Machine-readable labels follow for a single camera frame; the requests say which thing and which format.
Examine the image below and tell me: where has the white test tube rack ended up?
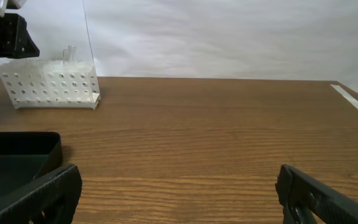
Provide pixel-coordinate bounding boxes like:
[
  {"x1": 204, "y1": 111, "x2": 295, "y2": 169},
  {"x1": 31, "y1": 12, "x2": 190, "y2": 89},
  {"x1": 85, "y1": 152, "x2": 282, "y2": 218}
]
[{"x1": 0, "y1": 58, "x2": 101, "y2": 110}]

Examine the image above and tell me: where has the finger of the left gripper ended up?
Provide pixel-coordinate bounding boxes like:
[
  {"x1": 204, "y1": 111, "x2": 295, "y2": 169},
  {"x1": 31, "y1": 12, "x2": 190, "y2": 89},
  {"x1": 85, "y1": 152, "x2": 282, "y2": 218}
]
[{"x1": 0, "y1": 7, "x2": 40, "y2": 59}]

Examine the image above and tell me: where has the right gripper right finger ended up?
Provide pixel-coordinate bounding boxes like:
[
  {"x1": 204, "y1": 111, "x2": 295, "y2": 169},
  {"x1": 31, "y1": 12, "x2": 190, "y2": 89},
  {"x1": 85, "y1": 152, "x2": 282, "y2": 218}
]
[{"x1": 275, "y1": 164, "x2": 358, "y2": 224}]

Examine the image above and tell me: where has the black tray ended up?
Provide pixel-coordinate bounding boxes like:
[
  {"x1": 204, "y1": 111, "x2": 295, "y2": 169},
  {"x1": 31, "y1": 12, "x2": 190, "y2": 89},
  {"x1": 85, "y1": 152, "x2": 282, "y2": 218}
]
[{"x1": 0, "y1": 131, "x2": 63, "y2": 215}]

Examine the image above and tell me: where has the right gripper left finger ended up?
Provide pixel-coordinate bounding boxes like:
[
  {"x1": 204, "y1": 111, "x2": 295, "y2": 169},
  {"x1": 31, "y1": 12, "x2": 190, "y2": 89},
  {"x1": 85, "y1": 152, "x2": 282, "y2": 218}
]
[{"x1": 0, "y1": 164, "x2": 83, "y2": 224}]

